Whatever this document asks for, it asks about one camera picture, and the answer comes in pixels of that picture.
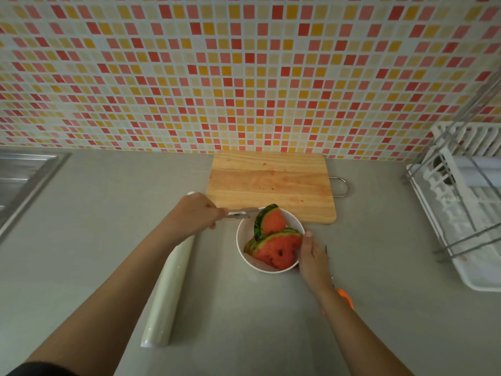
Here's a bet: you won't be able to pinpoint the person's right hand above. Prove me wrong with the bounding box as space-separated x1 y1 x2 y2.
298 231 336 296

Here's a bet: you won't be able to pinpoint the person's left hand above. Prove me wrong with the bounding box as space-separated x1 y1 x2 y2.
169 192 229 242

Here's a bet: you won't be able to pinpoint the metal tongs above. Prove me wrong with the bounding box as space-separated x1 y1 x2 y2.
223 207 261 221

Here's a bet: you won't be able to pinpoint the white bowl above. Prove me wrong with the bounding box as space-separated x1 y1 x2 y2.
236 207 305 274

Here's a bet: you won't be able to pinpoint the person's right forearm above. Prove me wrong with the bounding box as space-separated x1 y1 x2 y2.
316 285 415 376

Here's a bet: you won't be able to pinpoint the person's left forearm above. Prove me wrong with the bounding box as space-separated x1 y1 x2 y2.
23 217 193 376

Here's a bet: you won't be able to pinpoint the large watermelon slice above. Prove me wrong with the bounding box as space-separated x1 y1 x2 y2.
243 228 303 271

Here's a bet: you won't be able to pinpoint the small watermelon slice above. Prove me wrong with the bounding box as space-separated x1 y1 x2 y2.
254 204 288 242

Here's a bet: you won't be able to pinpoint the wooden cutting board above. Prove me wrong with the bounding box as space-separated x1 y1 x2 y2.
205 150 350 225

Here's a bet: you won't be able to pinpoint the cling film roll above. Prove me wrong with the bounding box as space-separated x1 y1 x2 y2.
140 191 196 348

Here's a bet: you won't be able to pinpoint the white plastic dish rack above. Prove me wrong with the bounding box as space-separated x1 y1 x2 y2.
405 121 501 292

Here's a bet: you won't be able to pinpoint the stainless steel sink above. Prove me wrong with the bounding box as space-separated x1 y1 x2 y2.
0 150 73 242

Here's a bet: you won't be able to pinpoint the black sleeve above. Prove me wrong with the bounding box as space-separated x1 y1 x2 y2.
5 362 80 376

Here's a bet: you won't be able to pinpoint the orange handled knife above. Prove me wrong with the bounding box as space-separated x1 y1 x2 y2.
324 245 355 310

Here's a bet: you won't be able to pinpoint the metal wire rack frame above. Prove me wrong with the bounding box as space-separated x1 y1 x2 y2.
403 70 501 263

